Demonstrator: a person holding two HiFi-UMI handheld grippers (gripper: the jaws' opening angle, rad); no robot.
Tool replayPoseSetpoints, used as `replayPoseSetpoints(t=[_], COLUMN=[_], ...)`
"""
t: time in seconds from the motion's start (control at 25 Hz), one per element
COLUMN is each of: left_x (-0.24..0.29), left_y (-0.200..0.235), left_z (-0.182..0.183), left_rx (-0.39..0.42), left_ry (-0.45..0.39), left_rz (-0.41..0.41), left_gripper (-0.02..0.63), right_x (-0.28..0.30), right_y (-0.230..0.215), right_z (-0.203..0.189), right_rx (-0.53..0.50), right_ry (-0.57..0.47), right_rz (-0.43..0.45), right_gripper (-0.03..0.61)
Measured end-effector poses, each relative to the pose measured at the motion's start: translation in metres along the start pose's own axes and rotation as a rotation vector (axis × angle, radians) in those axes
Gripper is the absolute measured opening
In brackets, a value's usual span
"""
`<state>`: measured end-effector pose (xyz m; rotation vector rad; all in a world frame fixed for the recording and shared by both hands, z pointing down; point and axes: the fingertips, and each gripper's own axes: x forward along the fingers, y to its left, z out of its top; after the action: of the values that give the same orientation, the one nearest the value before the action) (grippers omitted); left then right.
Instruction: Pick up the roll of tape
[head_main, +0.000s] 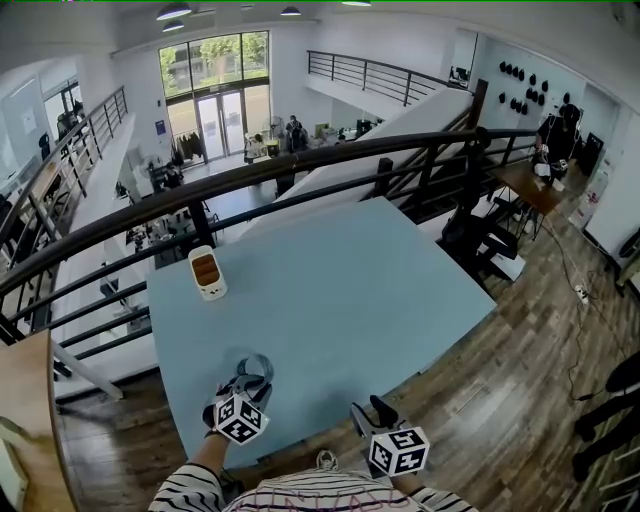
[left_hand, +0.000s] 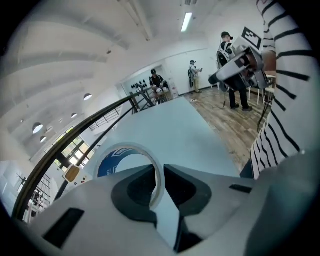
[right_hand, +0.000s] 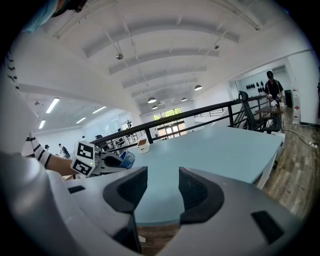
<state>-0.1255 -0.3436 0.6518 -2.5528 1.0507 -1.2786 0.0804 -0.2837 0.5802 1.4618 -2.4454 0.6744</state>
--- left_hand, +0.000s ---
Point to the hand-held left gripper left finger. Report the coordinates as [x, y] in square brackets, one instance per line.
[100, 225]

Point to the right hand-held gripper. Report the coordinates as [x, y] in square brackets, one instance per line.
[253, 56]

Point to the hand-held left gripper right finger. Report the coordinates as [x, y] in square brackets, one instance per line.
[220, 200]

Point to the white roll of tape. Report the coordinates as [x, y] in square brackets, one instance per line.
[108, 163]

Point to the white device with wooden panel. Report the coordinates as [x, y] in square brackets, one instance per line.
[72, 173]

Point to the long ceiling tube light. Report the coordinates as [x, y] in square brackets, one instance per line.
[186, 22]

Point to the large grid window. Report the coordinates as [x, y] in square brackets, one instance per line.
[75, 152]

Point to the person's striped shirt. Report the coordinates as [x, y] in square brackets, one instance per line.
[277, 140]

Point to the black metal stand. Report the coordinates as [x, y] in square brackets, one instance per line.
[145, 100]

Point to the black curved railing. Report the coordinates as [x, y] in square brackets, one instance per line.
[65, 140]

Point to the white ceiling conduit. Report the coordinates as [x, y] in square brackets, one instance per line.
[140, 20]

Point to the round pendant lamp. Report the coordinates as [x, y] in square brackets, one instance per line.
[43, 139]
[87, 97]
[74, 115]
[37, 128]

